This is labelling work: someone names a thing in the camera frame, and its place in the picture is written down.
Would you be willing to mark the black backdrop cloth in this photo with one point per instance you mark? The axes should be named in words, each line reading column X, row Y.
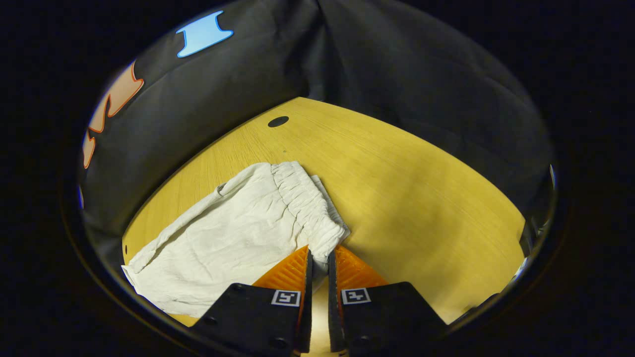
column 397, row 74

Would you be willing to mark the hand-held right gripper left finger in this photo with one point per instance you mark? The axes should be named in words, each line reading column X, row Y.
column 306, row 297

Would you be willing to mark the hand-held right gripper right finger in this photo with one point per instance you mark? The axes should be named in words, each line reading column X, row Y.
column 333, row 302

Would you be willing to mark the white jeans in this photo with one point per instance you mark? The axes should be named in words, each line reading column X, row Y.
column 233, row 238

